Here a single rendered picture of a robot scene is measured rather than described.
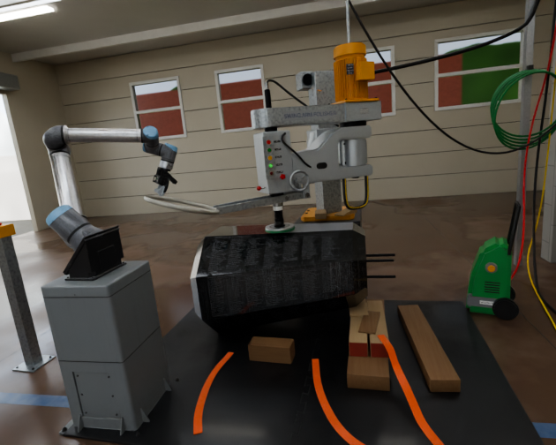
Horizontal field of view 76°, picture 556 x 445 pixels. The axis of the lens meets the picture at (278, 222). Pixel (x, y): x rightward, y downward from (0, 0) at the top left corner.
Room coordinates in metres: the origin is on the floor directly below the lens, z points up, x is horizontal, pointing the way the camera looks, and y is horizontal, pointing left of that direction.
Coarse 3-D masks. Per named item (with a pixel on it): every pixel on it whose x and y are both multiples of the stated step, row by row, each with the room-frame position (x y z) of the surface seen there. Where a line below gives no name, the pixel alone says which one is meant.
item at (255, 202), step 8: (288, 192) 2.66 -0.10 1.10; (296, 192) 2.56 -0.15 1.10; (240, 200) 2.53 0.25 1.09; (248, 200) 2.55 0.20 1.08; (256, 200) 2.46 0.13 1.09; (264, 200) 2.48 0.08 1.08; (272, 200) 2.50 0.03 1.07; (280, 200) 2.52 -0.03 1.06; (288, 200) 2.54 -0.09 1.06; (216, 208) 2.37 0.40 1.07; (224, 208) 2.38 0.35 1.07; (232, 208) 2.40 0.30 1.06; (240, 208) 2.42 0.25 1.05; (248, 208) 2.44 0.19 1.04
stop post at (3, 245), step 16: (0, 224) 2.48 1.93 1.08; (0, 240) 2.44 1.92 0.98; (0, 256) 2.45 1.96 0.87; (16, 256) 2.51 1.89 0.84; (16, 272) 2.48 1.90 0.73; (16, 288) 2.45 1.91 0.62; (16, 304) 2.44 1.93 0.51; (16, 320) 2.45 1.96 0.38; (32, 320) 2.51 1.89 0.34; (32, 336) 2.48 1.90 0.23; (32, 352) 2.45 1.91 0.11; (16, 368) 2.42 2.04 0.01; (32, 368) 2.39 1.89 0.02
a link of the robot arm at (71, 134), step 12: (48, 132) 2.23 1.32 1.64; (60, 132) 2.23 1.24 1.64; (72, 132) 2.26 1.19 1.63; (84, 132) 2.28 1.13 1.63; (96, 132) 2.30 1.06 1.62; (108, 132) 2.32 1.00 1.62; (120, 132) 2.34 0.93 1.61; (132, 132) 2.36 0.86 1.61; (144, 132) 2.36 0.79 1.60; (156, 132) 2.39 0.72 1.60; (48, 144) 2.25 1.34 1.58; (60, 144) 2.26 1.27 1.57; (156, 144) 2.46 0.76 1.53
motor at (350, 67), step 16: (336, 48) 2.74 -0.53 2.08; (352, 48) 2.68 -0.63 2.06; (336, 64) 2.75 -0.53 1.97; (352, 64) 2.65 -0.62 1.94; (368, 64) 2.65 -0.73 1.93; (336, 80) 2.75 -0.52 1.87; (352, 80) 2.67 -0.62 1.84; (368, 80) 2.71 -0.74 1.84; (336, 96) 2.77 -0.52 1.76; (352, 96) 2.70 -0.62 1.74
